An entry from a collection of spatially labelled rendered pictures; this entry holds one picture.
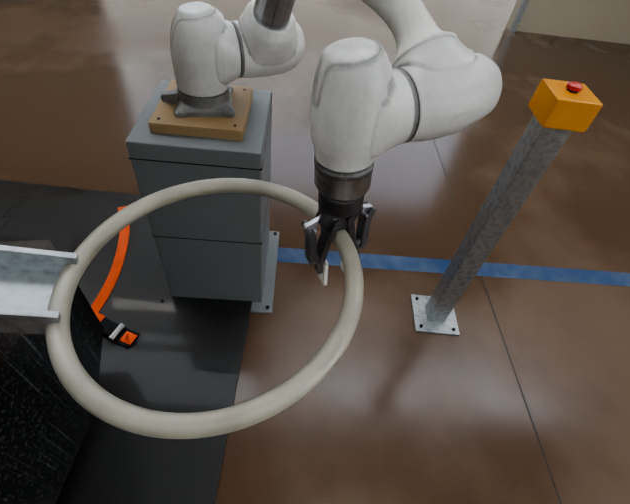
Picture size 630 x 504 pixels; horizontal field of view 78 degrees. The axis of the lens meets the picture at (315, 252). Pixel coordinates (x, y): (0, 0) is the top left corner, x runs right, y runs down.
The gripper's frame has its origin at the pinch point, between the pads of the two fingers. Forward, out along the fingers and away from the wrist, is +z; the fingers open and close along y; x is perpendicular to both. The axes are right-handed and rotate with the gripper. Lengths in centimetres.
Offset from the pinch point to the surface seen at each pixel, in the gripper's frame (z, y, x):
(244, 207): 30, 4, -57
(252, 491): 88, 31, 12
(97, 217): 79, 63, -133
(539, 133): -3, -71, -17
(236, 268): 63, 11, -60
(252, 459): 88, 27, 3
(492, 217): 28, -69, -18
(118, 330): 78, 61, -61
